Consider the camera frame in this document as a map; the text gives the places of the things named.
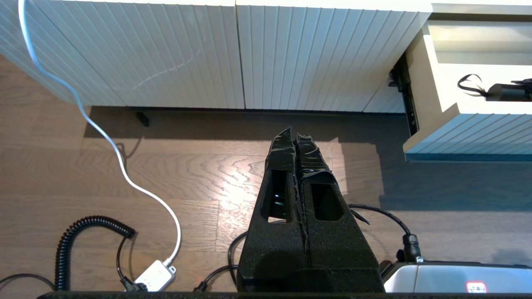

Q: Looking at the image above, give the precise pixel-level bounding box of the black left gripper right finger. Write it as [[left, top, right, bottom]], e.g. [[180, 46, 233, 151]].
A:
[[295, 133, 385, 292]]

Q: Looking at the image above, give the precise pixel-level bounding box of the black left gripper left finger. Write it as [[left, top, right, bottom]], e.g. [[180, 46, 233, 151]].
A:
[[236, 126, 310, 292]]

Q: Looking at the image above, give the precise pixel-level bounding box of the white fluted drawer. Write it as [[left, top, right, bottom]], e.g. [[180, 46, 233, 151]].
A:
[[402, 20, 532, 162]]

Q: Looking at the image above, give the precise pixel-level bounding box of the black umbrella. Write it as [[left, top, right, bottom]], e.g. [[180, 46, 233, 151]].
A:
[[457, 74, 532, 103]]

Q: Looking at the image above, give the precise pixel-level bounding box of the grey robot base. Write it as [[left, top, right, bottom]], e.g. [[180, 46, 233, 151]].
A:
[[380, 261, 532, 294]]

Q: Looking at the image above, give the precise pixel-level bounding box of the white tv cabinet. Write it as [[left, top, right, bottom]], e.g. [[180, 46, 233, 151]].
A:
[[0, 0, 532, 126]]

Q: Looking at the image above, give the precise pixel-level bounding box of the white power adapter box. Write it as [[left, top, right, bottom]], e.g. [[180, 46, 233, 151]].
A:
[[134, 259, 177, 292]]

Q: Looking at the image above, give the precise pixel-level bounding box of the white power cable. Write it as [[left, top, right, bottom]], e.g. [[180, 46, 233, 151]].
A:
[[17, 0, 182, 266]]

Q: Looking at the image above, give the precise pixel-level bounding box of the black coiled cable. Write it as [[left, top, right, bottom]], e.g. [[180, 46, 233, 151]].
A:
[[55, 215, 148, 292]]

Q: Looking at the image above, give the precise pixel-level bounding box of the thin black floor cable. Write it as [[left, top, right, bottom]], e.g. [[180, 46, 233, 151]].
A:
[[0, 272, 55, 290]]

